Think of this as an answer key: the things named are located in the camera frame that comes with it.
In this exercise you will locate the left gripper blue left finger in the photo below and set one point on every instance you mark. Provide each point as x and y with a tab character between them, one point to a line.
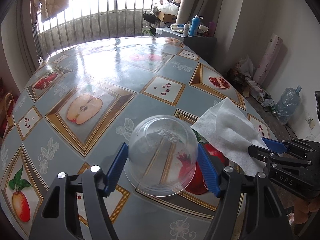
115	170

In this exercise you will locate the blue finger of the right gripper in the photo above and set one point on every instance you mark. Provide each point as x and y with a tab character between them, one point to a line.
275	146
261	154

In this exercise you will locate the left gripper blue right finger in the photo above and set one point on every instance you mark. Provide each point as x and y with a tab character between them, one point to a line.
209	172

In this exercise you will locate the white paper tissue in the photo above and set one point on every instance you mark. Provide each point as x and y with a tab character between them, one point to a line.
226	128

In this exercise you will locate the clear plastic dome lid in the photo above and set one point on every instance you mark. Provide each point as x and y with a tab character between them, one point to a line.
162	156

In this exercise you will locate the empty water jug in bag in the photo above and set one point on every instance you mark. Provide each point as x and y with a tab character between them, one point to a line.
287	104

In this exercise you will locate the fruit pattern tablecloth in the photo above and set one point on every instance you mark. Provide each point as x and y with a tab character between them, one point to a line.
86	100

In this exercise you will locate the white plastic bag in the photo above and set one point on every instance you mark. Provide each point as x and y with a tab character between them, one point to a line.
245	67

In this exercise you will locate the pink rolled mat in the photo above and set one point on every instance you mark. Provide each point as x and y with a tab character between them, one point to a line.
268	59

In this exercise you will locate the grey cabinet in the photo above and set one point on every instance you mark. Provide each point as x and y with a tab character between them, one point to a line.
202	46

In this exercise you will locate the blue detergent bottle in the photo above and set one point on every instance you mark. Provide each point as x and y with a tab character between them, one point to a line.
195	22

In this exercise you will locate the metal balcony railing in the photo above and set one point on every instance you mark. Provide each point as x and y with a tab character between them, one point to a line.
89	20

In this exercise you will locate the cardboard box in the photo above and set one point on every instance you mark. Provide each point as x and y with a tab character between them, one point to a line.
167	18

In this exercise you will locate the wall power socket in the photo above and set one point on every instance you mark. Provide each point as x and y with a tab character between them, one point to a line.
310	121

